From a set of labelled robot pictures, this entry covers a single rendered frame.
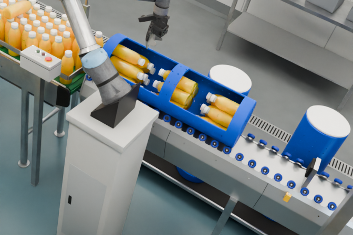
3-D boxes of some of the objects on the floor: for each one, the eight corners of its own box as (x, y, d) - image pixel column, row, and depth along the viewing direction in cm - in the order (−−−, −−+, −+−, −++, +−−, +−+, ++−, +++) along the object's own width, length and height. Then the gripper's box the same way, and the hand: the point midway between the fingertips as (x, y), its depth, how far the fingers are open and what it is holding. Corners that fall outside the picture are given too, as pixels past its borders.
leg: (206, 259, 286) (237, 203, 247) (199, 255, 288) (228, 199, 249) (209, 253, 291) (240, 197, 252) (202, 248, 292) (231, 192, 253)
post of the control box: (34, 187, 297) (40, 73, 235) (30, 184, 298) (34, 70, 236) (39, 183, 300) (45, 70, 238) (34, 180, 301) (40, 67, 239)
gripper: (163, 21, 211) (154, 55, 225) (174, 12, 221) (165, 46, 234) (148, 13, 213) (140, 49, 226) (159, 6, 223) (152, 40, 236)
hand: (148, 43), depth 230 cm, fingers open, 5 cm apart
